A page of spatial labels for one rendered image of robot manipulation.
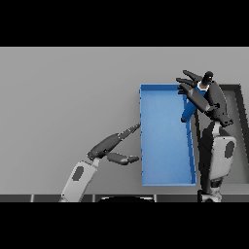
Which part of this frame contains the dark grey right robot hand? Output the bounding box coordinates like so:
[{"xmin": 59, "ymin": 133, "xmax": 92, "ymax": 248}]
[{"xmin": 175, "ymin": 69, "xmax": 234, "ymax": 128}]

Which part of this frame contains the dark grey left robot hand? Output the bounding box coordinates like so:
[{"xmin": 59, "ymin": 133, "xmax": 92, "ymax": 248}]
[{"xmin": 86, "ymin": 122, "xmax": 142, "ymax": 166}]

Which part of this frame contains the blue pipe with dark end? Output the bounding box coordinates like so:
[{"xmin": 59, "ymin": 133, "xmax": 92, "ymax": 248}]
[{"xmin": 180, "ymin": 70, "xmax": 215, "ymax": 124}]

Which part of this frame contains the dark grey bin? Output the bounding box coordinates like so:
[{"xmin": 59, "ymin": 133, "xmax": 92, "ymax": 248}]
[{"xmin": 193, "ymin": 84, "xmax": 249, "ymax": 187}]

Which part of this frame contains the blue bin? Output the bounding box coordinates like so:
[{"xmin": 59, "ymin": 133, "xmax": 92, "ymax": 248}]
[{"xmin": 139, "ymin": 83, "xmax": 197, "ymax": 187}]

